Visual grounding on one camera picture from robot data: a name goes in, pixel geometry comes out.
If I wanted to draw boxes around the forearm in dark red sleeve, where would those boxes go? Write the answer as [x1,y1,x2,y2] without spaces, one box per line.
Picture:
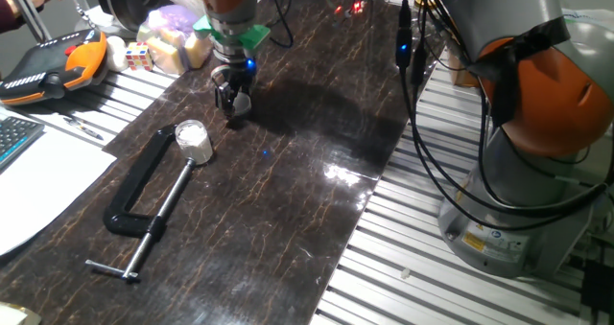
[0,0,28,34]

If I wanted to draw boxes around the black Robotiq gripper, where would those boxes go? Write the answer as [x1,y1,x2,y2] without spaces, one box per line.
[214,58,258,120]

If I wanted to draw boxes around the green wrist mount plate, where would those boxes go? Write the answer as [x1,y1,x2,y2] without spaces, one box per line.
[192,15,272,53]

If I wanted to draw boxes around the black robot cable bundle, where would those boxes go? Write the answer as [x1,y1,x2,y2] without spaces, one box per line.
[268,0,614,233]

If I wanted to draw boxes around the translucent white plastic lid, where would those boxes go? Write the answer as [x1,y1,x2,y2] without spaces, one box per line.
[230,92,253,119]

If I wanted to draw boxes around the white egg shaped object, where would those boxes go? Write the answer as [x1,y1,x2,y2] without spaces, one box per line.
[105,35,130,73]

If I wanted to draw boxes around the black round device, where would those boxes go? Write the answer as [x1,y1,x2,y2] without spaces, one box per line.
[94,0,167,34]

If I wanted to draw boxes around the black metal C-clamp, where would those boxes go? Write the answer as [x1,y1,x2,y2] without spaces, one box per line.
[84,123,207,283]

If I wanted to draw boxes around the dark marble pattern mat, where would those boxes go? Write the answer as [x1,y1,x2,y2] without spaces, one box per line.
[0,0,423,325]

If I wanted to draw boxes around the black box device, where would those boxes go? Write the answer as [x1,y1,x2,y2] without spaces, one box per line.
[579,260,614,316]

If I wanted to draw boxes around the bag of yellow sponges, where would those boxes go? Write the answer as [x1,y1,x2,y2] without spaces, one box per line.
[136,3,215,76]

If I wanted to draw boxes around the black computer keyboard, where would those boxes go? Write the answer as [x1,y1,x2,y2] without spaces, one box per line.
[0,115,46,171]

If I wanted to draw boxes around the orange black teach pendant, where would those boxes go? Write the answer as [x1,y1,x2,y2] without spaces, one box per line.
[0,27,109,106]

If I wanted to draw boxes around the large white paper sheet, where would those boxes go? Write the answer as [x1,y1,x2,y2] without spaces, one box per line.
[0,106,118,257]

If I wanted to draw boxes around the clear jar with white powder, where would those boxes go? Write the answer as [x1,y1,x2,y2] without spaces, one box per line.
[174,119,215,166]

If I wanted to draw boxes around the small circuit board red light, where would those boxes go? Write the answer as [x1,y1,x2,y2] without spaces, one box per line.
[333,0,366,17]

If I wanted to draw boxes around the dark pen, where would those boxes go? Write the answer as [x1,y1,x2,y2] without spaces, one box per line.
[61,116,105,141]

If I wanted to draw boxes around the open cardboard box wooden blocks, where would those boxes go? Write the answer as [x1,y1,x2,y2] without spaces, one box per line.
[448,51,481,87]

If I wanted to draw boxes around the Rubik's cube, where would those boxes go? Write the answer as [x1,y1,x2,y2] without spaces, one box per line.
[125,41,154,72]

